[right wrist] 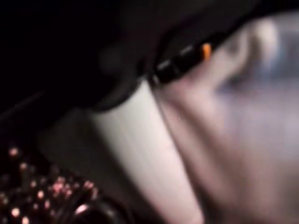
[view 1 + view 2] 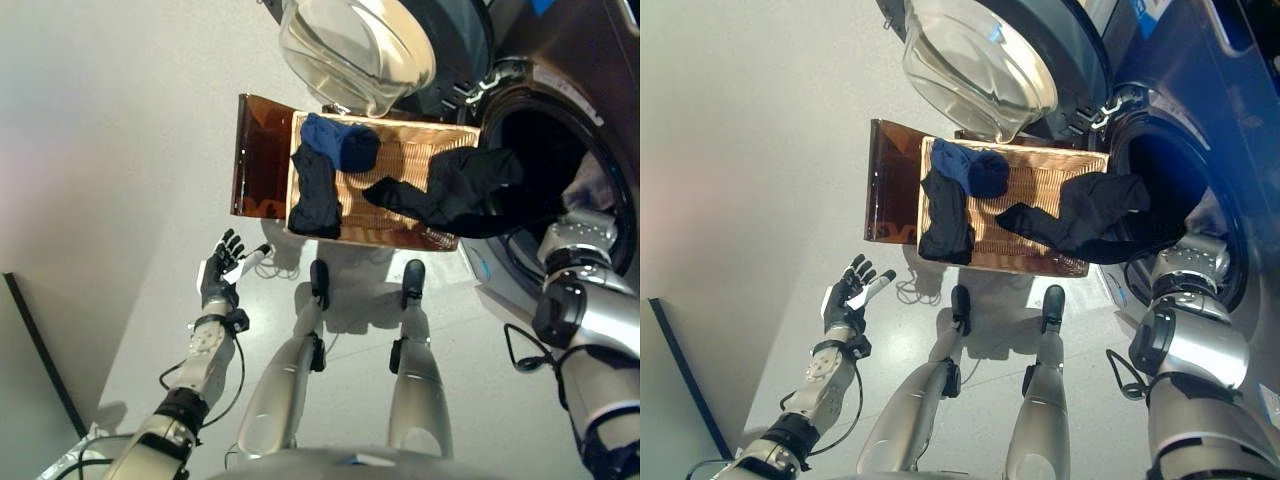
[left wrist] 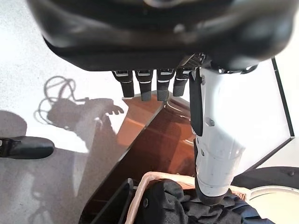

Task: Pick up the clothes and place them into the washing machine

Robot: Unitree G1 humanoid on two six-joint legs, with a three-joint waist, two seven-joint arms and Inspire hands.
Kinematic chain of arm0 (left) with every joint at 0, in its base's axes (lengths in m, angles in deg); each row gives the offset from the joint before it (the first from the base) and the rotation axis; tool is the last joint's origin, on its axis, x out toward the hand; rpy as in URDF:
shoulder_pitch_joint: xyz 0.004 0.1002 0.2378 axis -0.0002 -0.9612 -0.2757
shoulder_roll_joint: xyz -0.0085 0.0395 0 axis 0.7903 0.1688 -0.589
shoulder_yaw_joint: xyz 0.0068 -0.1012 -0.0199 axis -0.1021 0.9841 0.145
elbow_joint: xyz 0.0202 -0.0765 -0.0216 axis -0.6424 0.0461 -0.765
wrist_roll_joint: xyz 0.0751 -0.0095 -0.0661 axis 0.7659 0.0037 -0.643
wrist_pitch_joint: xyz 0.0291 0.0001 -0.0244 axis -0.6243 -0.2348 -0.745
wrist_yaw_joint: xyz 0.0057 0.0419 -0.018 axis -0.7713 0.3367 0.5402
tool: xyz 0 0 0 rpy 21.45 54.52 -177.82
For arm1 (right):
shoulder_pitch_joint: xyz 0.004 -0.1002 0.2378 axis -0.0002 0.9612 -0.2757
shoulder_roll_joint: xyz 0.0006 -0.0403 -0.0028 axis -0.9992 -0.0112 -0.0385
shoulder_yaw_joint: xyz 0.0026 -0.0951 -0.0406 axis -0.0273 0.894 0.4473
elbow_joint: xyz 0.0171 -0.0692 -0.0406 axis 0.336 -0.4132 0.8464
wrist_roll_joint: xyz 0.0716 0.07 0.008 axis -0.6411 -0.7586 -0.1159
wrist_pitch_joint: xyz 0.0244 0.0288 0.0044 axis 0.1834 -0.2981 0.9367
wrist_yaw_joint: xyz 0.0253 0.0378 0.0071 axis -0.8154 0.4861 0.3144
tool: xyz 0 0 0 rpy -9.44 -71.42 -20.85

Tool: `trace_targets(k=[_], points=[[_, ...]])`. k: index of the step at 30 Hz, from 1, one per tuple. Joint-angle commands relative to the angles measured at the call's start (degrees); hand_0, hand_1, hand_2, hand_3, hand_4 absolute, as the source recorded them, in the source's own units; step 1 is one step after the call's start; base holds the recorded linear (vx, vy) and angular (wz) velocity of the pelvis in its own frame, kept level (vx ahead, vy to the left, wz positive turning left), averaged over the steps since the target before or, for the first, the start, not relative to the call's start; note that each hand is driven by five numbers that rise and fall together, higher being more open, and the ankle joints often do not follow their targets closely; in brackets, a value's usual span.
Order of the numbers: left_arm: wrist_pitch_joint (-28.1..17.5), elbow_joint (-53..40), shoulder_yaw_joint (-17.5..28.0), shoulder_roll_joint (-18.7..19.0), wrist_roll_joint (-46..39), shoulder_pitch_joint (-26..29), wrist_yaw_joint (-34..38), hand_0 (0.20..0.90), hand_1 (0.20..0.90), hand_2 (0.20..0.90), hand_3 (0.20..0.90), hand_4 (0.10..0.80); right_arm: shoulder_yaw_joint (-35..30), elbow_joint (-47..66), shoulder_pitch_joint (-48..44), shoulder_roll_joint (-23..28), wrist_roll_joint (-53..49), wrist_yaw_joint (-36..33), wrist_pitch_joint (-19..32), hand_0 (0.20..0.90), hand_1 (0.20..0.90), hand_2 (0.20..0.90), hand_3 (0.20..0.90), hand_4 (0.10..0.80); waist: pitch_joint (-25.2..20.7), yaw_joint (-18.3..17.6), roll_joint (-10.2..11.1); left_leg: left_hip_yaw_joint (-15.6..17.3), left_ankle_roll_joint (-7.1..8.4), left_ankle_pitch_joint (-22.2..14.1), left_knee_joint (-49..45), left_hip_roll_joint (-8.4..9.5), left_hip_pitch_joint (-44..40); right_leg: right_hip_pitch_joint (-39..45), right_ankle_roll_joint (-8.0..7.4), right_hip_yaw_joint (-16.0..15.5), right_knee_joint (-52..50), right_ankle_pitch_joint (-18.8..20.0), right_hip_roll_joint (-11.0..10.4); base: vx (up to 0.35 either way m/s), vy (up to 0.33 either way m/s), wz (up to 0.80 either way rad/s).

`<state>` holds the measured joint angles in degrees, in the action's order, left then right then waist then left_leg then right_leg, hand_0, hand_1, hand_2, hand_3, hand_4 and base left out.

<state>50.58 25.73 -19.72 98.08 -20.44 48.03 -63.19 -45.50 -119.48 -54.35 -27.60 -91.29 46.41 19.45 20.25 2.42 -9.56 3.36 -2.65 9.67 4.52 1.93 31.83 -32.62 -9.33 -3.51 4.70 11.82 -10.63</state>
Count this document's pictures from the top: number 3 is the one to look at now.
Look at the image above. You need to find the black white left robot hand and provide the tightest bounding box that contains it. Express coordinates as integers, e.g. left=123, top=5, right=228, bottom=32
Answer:
left=25, top=0, right=294, bottom=206

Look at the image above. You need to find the wicker laundry basket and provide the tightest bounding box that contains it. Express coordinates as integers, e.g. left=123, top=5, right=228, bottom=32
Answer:
left=127, top=171, right=252, bottom=224

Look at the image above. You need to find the dark navy garment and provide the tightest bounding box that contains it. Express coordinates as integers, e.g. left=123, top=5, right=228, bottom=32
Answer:
left=142, top=179, right=243, bottom=224

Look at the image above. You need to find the silver left robot leg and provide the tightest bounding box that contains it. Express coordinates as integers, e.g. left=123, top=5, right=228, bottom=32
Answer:
left=0, top=136, right=56, bottom=161

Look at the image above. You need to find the blue garment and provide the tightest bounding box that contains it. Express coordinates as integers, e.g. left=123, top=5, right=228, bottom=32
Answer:
left=233, top=200, right=269, bottom=224

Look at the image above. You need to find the round glass washer door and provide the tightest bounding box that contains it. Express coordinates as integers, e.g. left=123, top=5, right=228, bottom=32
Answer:
left=233, top=166, right=299, bottom=224

